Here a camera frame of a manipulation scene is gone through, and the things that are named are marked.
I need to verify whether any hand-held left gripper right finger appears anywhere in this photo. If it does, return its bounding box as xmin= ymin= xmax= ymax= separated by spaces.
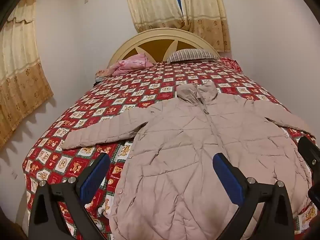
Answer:
xmin=212 ymin=152 xmax=297 ymax=240

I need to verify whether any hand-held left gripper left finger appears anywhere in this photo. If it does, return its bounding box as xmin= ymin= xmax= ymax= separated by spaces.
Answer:
xmin=29 ymin=152 xmax=111 ymax=240

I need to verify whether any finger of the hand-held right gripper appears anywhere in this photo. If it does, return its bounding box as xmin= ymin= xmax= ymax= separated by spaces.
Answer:
xmin=298 ymin=135 xmax=320 ymax=167

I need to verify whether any pink quilted cloth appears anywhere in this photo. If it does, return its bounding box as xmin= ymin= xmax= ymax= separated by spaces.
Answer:
xmin=108 ymin=53 xmax=153 ymax=76

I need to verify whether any red printed patchwork blanket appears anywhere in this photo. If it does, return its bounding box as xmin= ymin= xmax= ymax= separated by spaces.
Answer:
xmin=22 ymin=59 xmax=320 ymax=240

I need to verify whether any beige quilted puffer jacket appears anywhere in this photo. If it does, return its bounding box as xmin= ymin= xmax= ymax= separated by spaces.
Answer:
xmin=61 ymin=82 xmax=316 ymax=240

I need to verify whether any striped pillow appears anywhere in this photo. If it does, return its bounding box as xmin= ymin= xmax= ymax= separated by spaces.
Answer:
xmin=167 ymin=49 xmax=220 ymax=63

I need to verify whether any cream and gold side curtain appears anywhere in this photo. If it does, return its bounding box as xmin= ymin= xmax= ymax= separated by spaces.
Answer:
xmin=0 ymin=0 xmax=54 ymax=150

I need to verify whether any cream and brown headboard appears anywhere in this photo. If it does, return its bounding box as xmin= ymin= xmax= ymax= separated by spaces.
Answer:
xmin=107 ymin=28 xmax=220 ymax=67

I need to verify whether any cream window curtain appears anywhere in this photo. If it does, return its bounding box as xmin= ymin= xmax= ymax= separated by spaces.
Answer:
xmin=122 ymin=0 xmax=232 ymax=53

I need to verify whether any red patterned cloth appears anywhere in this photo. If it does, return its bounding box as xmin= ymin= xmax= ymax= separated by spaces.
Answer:
xmin=219 ymin=57 xmax=242 ymax=73

